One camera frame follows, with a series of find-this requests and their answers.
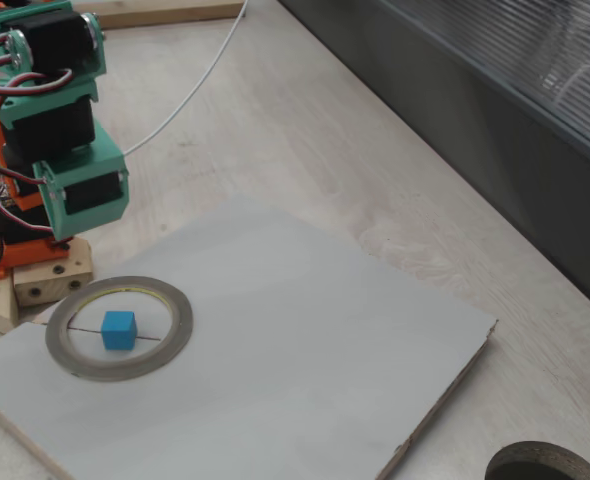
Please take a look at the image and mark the blue cube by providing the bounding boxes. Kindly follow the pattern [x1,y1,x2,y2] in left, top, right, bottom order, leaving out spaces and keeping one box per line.
[99,310,139,352]

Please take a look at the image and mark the wooden base block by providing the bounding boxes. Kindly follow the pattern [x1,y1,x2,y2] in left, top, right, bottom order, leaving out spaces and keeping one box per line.
[12,235,95,308]

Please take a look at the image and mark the long wooden plank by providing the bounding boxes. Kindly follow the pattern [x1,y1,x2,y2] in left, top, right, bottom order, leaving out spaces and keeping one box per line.
[97,0,247,32]

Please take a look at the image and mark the grey laminated wooden board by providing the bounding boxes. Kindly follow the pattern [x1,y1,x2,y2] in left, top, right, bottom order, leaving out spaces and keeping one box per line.
[0,195,499,480]

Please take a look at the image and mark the ribbed glass partition screen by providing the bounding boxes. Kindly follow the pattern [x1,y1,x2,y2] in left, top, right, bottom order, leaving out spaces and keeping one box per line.
[278,0,590,324]

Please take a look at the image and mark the grey ring of tape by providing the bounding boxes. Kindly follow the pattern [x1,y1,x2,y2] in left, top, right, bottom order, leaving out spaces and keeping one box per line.
[44,275,195,384]

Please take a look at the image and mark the white USB cable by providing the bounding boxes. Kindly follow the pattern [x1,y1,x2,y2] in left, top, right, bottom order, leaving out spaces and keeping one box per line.
[123,0,251,156]

